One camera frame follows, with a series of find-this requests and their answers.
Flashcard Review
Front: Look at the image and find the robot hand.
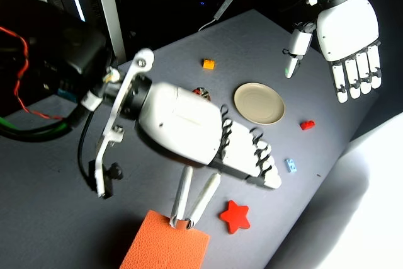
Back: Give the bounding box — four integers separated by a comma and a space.
135, 82, 283, 190
282, 0, 383, 104

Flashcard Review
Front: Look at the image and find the brown chocolate cupcake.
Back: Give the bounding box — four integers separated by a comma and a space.
192, 87, 211, 101

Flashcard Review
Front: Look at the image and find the beige round plate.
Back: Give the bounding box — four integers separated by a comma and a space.
233, 82, 286, 126

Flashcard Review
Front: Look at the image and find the red star block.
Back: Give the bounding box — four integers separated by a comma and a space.
219, 200, 252, 235

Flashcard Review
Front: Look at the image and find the orange textured box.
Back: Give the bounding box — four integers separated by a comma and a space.
119, 209, 211, 269

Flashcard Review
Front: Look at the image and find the grey table cloth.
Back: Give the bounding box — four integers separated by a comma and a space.
0, 9, 390, 269

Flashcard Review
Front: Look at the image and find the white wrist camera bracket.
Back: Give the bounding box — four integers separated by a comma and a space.
89, 47, 155, 200

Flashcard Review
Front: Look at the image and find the white cable adapter blue plug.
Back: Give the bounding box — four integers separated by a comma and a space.
198, 0, 237, 32

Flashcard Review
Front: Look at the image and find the white frame post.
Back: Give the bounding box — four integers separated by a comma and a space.
93, 0, 127, 64

